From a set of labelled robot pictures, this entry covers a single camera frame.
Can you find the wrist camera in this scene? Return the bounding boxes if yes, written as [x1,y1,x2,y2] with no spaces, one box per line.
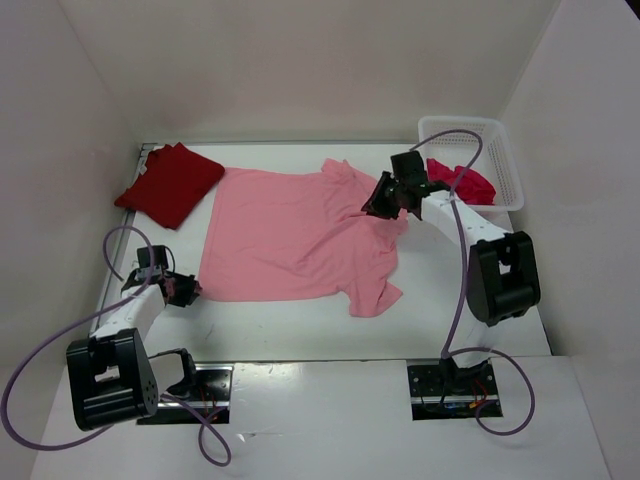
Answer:
[391,150,428,185]
[134,245,176,281]

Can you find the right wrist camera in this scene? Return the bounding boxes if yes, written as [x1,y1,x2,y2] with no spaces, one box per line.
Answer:
[391,150,428,185]

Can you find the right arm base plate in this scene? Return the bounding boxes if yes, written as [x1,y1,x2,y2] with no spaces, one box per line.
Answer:
[406,360,503,421]

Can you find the magenta t-shirt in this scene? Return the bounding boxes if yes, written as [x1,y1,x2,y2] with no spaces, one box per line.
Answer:
[426,158,496,206]

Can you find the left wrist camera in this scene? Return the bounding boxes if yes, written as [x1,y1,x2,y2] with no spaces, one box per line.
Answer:
[134,245,176,281]

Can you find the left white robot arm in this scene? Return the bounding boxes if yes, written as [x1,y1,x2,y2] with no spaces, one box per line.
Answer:
[66,272,200,431]

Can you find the white plastic basket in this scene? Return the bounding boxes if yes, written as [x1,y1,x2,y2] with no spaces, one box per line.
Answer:
[418,116,524,213]

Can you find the dark red t-shirt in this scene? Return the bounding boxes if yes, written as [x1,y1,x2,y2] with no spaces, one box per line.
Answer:
[114,143,225,230]

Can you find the light pink t-shirt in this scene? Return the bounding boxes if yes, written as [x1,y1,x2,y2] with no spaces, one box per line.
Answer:
[198,159,408,318]

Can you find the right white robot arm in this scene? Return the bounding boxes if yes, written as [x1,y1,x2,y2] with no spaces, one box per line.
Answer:
[362,171,541,393]

